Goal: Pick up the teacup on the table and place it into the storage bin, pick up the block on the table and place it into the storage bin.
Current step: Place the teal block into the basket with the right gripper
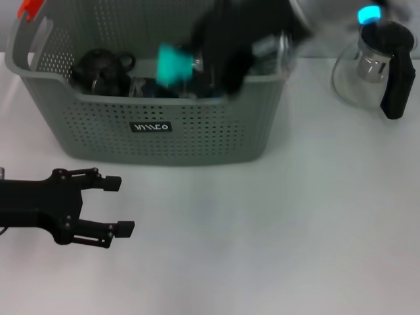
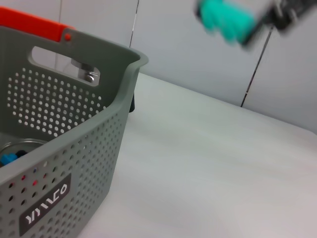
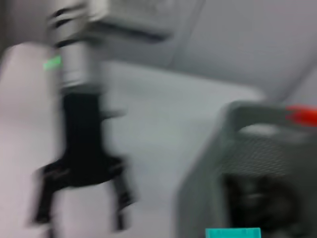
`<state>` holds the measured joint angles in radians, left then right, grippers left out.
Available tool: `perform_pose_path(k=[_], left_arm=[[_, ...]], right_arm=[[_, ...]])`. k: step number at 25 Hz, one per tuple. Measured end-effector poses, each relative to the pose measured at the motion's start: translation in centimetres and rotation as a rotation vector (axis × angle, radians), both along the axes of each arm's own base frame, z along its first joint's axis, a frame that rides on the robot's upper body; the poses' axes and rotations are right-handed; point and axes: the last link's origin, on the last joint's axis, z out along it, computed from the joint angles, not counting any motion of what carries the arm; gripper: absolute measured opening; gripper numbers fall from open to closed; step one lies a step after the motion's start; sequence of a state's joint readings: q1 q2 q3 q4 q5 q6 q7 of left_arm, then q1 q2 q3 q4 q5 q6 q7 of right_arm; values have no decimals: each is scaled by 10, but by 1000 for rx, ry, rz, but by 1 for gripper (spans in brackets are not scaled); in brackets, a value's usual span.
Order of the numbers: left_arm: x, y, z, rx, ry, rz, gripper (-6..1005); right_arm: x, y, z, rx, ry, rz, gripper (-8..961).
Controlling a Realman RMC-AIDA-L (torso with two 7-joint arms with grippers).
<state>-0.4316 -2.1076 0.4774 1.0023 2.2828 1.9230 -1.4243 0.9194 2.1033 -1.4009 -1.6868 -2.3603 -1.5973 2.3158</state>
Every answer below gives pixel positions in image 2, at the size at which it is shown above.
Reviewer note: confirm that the glass teacup black sleeve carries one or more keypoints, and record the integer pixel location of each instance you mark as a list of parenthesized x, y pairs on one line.
[(27, 146)]

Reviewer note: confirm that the teal square toy block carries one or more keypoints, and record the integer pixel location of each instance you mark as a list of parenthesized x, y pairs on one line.
[(227, 19)]

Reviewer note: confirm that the black metal stand loop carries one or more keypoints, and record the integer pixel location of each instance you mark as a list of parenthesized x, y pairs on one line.
[(132, 104)]

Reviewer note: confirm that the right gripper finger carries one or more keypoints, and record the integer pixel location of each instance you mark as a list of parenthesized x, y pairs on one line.
[(197, 8)]

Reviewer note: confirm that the grey perforated storage basket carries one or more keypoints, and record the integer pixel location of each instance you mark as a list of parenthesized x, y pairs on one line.
[(111, 129)]

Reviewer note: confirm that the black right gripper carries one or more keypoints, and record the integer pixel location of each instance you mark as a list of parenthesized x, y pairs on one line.
[(287, 12)]

